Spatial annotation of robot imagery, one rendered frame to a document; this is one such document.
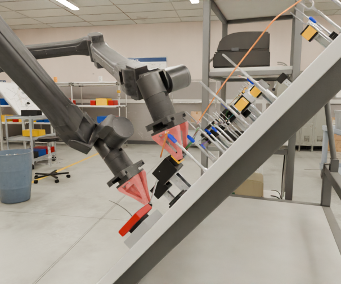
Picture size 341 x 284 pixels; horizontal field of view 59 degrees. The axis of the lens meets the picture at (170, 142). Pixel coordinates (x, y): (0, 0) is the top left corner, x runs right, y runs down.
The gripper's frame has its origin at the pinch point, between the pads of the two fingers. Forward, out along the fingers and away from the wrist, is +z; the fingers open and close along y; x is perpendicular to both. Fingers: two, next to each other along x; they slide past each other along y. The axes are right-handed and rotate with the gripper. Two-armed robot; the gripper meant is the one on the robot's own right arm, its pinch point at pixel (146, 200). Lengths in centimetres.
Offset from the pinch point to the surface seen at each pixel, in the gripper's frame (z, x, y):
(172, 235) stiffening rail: 7.9, -11.1, -14.5
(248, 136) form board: -0.2, -37.2, -25.8
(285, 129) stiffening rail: 3.2, -39.1, -11.7
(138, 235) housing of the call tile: 2.9, -13.5, -25.0
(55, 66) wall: -441, 456, 631
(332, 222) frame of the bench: 54, -20, 66
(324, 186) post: 46, -24, 86
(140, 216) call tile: 0.6, -15.3, -24.2
